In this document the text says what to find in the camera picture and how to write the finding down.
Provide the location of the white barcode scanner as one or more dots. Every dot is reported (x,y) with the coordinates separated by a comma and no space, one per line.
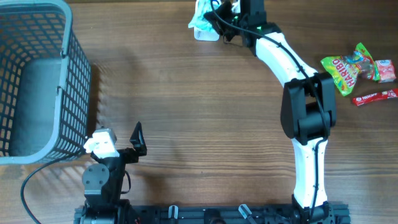
(204,35)

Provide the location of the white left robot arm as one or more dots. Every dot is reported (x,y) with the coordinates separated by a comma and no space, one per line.
(103,181)

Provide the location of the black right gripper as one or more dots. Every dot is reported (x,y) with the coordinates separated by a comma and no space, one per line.
(216,22)

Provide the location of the teal tissue pack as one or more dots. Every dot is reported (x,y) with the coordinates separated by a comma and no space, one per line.
(198,20)

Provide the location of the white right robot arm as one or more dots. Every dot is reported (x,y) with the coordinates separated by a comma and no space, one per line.
(308,109)

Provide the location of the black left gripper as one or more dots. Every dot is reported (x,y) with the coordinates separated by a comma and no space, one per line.
(132,157)

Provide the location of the Haribo gummy bag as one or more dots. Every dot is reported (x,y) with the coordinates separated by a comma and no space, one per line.
(345,69)

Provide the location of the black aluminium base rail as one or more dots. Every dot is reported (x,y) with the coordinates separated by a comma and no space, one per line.
(217,214)

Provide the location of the grey plastic shopping basket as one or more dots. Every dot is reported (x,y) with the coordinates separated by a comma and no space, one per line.
(45,83)

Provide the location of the red Nescafe stick sachet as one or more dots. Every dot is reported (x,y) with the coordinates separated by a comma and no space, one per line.
(384,95)

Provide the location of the red small candy packet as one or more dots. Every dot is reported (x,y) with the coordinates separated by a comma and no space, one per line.
(386,71)

